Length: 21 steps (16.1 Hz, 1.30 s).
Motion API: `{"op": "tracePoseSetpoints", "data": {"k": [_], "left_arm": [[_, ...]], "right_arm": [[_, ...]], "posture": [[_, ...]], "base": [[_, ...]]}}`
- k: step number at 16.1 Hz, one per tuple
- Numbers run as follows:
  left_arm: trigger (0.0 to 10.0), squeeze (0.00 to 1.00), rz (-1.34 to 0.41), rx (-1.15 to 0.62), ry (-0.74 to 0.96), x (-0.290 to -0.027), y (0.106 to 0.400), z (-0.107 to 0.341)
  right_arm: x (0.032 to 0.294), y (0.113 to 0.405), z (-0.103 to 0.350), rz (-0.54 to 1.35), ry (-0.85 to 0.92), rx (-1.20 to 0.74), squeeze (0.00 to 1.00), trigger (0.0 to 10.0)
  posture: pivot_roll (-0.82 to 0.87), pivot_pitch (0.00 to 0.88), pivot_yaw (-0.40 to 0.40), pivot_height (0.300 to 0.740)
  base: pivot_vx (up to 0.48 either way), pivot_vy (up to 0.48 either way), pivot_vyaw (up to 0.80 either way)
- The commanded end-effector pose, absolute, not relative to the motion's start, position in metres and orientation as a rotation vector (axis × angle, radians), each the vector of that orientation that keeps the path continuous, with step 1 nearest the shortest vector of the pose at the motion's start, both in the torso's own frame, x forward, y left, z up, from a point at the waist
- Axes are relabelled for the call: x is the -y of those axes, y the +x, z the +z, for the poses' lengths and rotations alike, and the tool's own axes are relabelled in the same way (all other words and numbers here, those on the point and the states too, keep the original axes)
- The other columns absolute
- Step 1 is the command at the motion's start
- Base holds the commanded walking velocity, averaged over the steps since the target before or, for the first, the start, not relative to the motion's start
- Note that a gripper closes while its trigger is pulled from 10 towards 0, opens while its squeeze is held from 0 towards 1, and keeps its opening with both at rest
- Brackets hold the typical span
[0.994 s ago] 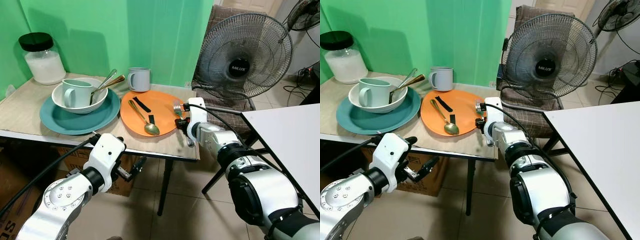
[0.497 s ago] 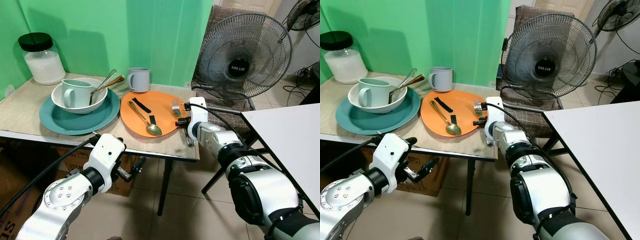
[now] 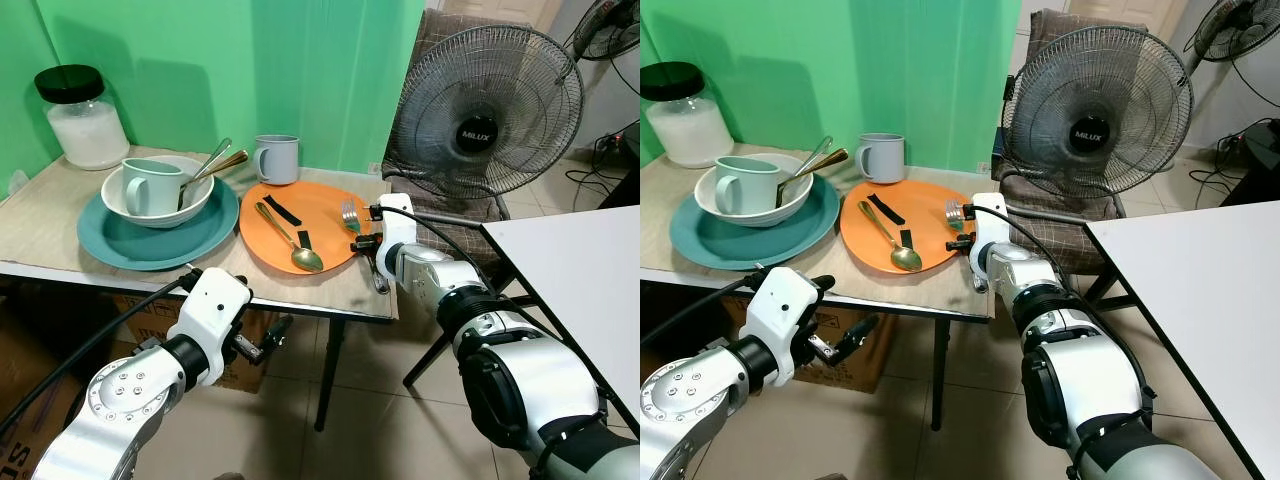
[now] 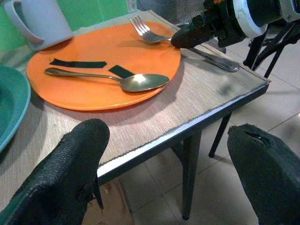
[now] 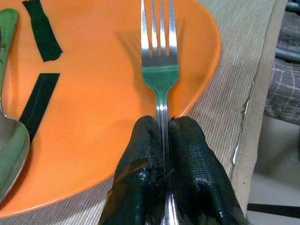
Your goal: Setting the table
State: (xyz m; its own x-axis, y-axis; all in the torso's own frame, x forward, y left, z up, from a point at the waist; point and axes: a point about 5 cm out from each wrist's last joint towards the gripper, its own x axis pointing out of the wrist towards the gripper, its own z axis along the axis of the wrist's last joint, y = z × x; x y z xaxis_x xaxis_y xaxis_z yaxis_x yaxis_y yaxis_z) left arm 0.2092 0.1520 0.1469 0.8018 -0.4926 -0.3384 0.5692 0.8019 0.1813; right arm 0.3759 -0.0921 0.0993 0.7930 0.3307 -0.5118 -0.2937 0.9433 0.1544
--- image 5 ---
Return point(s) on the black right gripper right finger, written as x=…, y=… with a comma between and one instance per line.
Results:
x=199, y=168

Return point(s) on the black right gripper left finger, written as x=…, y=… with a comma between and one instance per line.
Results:
x=138, y=168

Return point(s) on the silver metal fork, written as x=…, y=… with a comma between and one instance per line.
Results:
x=160, y=70

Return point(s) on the orange plastic plate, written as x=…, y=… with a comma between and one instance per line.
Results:
x=93, y=105

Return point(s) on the beige woven placemat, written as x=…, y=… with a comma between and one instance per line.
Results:
x=234, y=77

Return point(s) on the black tape strip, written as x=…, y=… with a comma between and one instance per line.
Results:
x=38, y=103
x=43, y=30

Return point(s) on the grey patterned chair cushion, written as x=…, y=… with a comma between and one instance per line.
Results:
x=284, y=82

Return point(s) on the silver metal spoon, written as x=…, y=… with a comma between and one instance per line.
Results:
x=10, y=140

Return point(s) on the dark metal chair frame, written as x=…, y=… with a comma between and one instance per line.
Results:
x=289, y=52

